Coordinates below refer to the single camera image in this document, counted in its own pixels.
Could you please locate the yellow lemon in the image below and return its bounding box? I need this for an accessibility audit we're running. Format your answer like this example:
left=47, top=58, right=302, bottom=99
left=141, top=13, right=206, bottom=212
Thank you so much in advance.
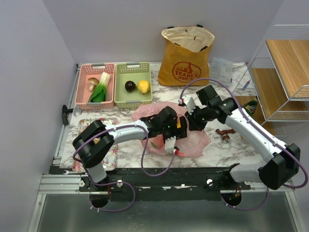
left=137, top=80, right=151, bottom=94

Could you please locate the dark brown round fruit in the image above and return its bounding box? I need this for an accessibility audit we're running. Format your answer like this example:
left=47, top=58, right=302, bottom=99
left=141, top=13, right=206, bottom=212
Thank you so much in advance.
left=125, top=81, right=136, bottom=92

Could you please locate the green leek vegetable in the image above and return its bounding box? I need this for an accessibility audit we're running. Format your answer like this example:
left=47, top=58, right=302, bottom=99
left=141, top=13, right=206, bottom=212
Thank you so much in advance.
left=89, top=72, right=111, bottom=102

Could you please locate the yellow banana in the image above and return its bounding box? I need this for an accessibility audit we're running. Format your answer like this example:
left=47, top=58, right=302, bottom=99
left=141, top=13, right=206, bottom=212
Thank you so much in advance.
left=177, top=116, right=182, bottom=129

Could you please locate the green plastic basket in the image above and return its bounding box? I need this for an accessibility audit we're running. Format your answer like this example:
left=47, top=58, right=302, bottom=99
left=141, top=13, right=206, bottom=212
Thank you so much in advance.
left=114, top=62, right=153, bottom=109

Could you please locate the white wire wooden shelf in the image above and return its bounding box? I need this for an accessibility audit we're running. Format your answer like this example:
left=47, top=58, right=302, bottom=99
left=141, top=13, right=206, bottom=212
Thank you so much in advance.
left=233, top=25, right=309, bottom=138

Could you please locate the floral tray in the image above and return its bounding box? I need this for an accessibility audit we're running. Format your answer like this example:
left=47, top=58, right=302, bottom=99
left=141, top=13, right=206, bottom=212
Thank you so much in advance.
left=72, top=117, right=119, bottom=173

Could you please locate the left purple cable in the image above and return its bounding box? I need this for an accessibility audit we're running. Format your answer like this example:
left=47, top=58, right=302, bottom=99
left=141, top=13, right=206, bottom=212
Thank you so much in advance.
left=72, top=125, right=178, bottom=213

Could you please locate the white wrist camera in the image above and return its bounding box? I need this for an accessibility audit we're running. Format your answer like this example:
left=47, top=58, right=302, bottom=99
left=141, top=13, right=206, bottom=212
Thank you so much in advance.
left=178, top=95, right=196, bottom=115
left=164, top=136, right=179, bottom=155

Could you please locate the black mounting rail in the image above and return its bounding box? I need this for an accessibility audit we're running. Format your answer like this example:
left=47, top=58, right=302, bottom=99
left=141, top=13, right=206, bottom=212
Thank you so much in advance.
left=48, top=166, right=252, bottom=202

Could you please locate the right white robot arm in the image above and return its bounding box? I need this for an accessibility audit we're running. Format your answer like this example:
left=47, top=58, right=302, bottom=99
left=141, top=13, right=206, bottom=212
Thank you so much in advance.
left=178, top=85, right=300, bottom=190

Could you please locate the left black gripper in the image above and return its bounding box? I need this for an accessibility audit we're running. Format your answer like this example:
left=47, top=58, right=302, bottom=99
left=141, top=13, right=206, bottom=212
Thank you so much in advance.
left=160, top=117, right=188, bottom=145

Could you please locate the brown toy mushroom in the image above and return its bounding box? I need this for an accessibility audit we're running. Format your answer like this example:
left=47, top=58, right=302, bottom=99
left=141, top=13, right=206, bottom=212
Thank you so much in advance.
left=88, top=77, right=99, bottom=92

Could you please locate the clear plastic box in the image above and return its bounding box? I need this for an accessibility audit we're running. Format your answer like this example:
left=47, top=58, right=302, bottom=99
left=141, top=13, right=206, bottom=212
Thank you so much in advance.
left=210, top=58, right=233, bottom=86

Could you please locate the pink plastic grocery bag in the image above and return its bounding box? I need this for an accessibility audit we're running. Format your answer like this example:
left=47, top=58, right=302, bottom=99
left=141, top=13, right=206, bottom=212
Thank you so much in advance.
left=131, top=101, right=211, bottom=158

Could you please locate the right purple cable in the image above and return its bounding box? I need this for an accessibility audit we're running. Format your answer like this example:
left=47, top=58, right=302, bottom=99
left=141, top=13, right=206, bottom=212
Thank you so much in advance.
left=180, top=77, right=309, bottom=211

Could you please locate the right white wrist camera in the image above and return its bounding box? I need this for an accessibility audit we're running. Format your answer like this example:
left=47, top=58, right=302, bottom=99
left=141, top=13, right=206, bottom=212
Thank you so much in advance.
left=178, top=95, right=196, bottom=115

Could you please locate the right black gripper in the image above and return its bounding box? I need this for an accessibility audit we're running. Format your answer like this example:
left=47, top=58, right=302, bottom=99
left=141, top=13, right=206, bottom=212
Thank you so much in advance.
left=184, top=104, right=212, bottom=131

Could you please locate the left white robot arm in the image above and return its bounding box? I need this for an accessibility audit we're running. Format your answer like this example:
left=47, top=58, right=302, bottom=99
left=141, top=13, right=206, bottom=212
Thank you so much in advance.
left=72, top=106, right=187, bottom=191

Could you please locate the purple cable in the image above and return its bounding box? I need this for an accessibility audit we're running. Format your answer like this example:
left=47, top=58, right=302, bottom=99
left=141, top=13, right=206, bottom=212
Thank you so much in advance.
left=180, top=77, right=309, bottom=211
left=72, top=125, right=178, bottom=213

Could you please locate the yellow Trader Joe's tote bag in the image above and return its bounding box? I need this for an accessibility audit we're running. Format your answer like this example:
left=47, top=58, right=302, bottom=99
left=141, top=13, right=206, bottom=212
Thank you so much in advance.
left=158, top=25, right=215, bottom=87

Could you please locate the green glass bottle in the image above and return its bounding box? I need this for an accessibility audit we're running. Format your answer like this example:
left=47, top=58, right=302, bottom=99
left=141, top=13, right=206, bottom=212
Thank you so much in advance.
left=242, top=96, right=259, bottom=116

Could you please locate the pink plastic basket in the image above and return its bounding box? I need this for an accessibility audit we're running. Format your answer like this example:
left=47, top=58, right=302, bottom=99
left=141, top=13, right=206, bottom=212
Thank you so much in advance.
left=75, top=63, right=115, bottom=111

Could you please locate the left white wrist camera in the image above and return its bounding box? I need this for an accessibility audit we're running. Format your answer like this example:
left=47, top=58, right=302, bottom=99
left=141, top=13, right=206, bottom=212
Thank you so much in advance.
left=164, top=136, right=179, bottom=155

